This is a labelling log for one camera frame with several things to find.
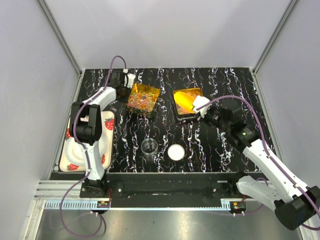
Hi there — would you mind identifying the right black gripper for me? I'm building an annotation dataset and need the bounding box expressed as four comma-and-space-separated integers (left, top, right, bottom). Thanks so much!
194, 105, 231, 133

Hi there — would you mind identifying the gold tin with lollipops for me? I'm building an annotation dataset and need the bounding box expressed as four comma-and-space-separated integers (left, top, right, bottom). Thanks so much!
125, 83, 161, 117

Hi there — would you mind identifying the yellow plastic scoop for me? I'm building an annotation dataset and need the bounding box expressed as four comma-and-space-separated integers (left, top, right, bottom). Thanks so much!
173, 91, 195, 114

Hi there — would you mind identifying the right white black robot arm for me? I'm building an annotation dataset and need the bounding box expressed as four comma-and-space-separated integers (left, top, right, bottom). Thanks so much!
192, 95, 320, 230

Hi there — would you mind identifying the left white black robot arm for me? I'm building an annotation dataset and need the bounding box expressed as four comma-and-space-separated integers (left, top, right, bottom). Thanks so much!
69, 69, 136, 198

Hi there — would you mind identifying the gold tin with gummies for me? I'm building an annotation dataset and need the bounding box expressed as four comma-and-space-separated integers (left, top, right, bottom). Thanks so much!
172, 87, 211, 120

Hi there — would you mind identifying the small clear cup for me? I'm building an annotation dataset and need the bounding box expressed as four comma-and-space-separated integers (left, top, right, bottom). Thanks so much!
79, 115, 89, 123

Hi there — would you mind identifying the white jar lid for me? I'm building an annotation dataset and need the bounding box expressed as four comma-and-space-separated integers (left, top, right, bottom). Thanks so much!
167, 144, 185, 161

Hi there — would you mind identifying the clear plastic jar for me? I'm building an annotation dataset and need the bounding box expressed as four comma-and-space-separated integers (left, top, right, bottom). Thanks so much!
140, 138, 158, 163

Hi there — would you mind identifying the black marble pattern mat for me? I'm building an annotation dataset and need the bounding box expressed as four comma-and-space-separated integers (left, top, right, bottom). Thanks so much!
74, 67, 274, 174

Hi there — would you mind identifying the white paper plate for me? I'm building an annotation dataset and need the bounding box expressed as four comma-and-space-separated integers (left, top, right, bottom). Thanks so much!
65, 136, 107, 167

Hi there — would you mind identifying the strawberry pattern tray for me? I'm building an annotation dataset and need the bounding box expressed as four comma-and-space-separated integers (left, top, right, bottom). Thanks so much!
58, 111, 115, 173

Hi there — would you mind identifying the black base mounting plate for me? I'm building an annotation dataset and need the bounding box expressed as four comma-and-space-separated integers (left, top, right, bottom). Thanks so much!
49, 171, 273, 208

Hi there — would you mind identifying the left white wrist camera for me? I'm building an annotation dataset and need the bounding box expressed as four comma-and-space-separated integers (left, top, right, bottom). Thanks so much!
123, 73, 136, 89

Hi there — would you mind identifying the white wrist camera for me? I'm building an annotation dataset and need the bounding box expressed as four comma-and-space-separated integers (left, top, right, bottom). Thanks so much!
192, 95, 212, 118
123, 73, 136, 89

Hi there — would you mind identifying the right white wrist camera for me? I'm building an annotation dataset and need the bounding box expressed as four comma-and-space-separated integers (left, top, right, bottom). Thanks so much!
192, 95, 212, 118

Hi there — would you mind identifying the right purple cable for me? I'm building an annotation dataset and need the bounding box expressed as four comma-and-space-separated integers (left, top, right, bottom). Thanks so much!
193, 94, 320, 232

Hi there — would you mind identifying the purple cable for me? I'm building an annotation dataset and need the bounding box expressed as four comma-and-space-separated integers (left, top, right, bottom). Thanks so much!
193, 94, 320, 232
58, 55, 128, 237

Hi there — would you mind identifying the left aluminium frame post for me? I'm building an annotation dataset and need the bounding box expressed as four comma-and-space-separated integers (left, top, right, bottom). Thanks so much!
36, 0, 82, 76

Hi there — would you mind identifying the aluminium frame post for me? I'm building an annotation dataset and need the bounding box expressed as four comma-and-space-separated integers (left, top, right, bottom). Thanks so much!
252, 0, 300, 74
36, 0, 82, 76

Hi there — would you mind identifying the aluminium rail base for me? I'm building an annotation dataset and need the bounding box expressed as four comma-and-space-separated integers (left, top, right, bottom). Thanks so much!
34, 180, 249, 213

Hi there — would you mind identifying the right aluminium frame post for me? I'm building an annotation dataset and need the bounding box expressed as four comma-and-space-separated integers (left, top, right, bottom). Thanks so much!
252, 0, 300, 74

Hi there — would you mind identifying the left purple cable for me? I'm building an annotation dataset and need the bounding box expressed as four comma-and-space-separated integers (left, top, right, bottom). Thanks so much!
58, 55, 128, 237

